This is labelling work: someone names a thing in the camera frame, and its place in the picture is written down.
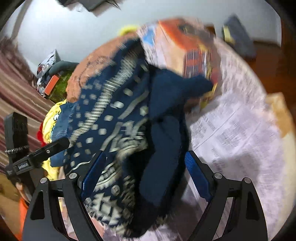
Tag newspaper print bed sheet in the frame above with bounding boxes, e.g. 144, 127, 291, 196
66, 17, 296, 241

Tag navy patterned sweater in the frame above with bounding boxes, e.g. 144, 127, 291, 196
62, 38, 213, 238

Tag striped brown curtain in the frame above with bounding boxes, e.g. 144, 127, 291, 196
1, 37, 54, 172

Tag left hand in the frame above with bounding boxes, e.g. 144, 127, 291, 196
15, 182, 32, 203

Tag yellow cartoon fleece blanket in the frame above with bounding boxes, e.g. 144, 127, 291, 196
42, 100, 66, 181

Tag grey pillow cushion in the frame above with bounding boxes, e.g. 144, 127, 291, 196
49, 61, 79, 77

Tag folded blue jeans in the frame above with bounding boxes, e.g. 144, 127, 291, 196
50, 102, 76, 167

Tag orange flat box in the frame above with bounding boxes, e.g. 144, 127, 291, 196
44, 75, 60, 95

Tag black wall television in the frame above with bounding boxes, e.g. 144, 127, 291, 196
57, 0, 119, 11

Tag red fluffy garment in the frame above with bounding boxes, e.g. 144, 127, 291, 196
36, 123, 47, 147

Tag yellow plush toy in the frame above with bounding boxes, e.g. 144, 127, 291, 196
118, 25, 139, 36

